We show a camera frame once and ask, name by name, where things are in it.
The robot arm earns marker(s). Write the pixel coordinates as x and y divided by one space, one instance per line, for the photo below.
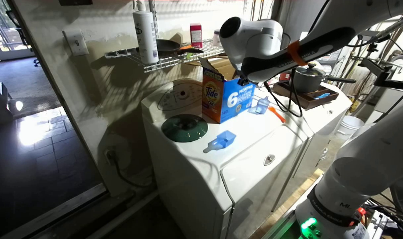
370 156

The blue measuring cup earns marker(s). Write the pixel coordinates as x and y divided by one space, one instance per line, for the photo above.
261 106
223 139

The orange and blue detergent box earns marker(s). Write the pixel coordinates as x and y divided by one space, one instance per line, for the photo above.
233 101

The small pink box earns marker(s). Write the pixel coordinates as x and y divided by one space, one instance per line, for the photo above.
196 36

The dark green round lid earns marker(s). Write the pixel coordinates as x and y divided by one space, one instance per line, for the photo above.
184 128

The washing machine knob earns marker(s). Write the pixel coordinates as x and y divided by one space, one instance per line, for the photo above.
183 94

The white washing machine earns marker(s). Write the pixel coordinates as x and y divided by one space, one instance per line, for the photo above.
194 179

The black frying pan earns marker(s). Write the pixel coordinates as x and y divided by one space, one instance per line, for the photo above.
166 47

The small white jar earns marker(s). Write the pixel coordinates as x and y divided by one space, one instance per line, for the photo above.
216 38

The white plastic bottle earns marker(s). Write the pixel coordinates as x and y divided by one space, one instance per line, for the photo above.
145 36

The brown wooden tray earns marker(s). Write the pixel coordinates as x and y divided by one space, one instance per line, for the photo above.
309 99

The grey pot with lid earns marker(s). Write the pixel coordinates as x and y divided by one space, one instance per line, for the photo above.
305 79

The white dryer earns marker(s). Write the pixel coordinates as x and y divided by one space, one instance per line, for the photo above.
324 114

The small blue utensil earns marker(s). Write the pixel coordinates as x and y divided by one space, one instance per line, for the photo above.
322 96

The white bucket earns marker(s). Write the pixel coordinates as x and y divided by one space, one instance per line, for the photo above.
349 125

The office chair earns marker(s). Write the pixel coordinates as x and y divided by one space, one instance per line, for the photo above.
20 30

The wall socket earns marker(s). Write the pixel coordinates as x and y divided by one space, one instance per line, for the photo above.
109 156

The white light switch plate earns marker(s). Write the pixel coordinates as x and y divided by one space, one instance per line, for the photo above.
76 43

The camera on mount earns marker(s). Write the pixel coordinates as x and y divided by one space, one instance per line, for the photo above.
383 74

